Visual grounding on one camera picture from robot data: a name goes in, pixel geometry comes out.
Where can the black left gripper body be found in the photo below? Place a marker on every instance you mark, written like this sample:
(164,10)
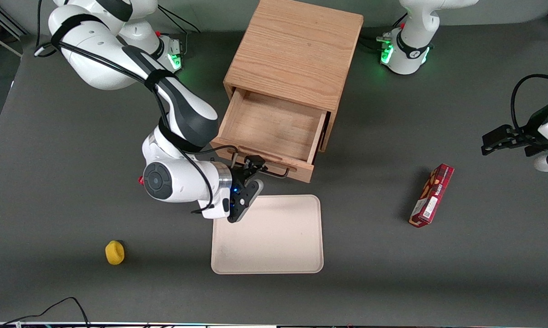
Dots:
(530,135)

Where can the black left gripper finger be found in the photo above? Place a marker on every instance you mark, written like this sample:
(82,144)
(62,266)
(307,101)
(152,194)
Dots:
(499,134)
(499,146)

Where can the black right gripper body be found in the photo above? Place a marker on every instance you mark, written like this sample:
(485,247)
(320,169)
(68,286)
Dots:
(241,177)

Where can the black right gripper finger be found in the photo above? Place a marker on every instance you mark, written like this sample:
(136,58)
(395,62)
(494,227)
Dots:
(255,161)
(259,171)

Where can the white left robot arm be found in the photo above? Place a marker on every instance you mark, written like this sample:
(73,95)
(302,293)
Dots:
(415,45)

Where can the wooden drawer cabinet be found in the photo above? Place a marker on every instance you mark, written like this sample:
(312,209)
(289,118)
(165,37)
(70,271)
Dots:
(296,50)

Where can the beige rectangular tray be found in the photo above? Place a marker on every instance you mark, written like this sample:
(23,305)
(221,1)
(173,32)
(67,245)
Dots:
(274,241)

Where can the red cookie box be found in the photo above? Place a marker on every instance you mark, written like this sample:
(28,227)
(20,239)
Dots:
(432,196)

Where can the yellow sponge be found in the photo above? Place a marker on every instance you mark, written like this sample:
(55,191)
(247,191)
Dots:
(114,253)

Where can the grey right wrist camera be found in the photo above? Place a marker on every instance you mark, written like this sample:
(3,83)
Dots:
(246,200)

